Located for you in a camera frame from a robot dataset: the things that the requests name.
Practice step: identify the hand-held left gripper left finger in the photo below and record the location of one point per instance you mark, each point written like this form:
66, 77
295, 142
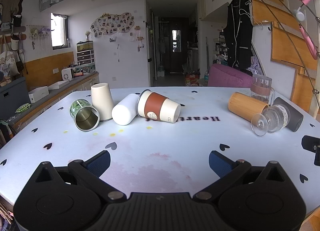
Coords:
98, 164

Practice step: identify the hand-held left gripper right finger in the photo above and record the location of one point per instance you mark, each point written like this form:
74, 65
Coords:
221, 164

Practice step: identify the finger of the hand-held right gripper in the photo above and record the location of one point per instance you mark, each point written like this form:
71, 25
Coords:
310, 143

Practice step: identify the dark grey cup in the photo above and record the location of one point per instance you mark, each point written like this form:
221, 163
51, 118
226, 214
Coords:
295, 121

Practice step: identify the white matte cup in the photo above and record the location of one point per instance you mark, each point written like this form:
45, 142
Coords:
124, 111

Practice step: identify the green printed tin cup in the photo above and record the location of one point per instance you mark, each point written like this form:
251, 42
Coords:
80, 107

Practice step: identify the bamboo cup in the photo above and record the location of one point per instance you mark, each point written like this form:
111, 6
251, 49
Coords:
245, 106

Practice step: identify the cream tall cup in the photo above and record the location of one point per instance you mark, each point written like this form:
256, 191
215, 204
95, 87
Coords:
101, 101

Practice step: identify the paper cup with brown sleeve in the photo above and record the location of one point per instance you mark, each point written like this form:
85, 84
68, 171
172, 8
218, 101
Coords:
155, 106

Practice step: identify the clear ribbed glass goblet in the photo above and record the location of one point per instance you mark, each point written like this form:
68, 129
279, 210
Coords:
275, 119

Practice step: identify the white heart print tablecloth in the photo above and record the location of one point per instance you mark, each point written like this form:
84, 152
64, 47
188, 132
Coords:
160, 141

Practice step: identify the glass pitcher with brown band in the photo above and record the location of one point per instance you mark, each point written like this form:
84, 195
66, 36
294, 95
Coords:
261, 83

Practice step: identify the wooden top counter cabinet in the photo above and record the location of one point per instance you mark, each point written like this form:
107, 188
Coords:
75, 83

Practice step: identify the pink upholstered chair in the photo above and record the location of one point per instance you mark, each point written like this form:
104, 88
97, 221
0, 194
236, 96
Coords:
227, 77

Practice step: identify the flat white box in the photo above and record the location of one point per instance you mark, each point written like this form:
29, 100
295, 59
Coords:
58, 85

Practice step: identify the clear water bottle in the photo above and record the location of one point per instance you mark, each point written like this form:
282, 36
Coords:
206, 76

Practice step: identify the red snack carton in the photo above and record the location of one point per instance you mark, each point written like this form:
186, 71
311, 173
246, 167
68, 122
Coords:
192, 79

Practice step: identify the white cardboard box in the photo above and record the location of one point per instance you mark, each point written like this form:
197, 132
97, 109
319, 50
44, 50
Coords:
38, 94

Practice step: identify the green wet wipes pack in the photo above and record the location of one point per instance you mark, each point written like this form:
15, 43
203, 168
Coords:
23, 107

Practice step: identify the small white appliance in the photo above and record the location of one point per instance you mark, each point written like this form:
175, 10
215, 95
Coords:
67, 74

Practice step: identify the wooden staircase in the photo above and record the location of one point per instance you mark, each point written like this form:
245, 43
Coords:
287, 46

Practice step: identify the pink thigh exerciser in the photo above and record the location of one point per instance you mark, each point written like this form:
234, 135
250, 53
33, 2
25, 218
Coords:
308, 41

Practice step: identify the black drawer organizer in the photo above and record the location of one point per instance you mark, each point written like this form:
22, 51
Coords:
85, 57

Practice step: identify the grey storage box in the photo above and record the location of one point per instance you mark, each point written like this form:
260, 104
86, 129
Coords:
12, 96

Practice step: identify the glass fish tank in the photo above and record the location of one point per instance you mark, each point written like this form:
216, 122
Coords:
85, 45

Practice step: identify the black jacket with white piping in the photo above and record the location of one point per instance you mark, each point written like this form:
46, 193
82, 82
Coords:
237, 36

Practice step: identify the printed tote bag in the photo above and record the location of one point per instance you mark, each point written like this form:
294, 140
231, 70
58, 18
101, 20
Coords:
6, 62

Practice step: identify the small dark framed window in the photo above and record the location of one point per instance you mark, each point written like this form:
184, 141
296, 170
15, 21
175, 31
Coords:
58, 31

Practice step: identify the cloud shaped photo collage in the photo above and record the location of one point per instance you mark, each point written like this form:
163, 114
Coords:
112, 23

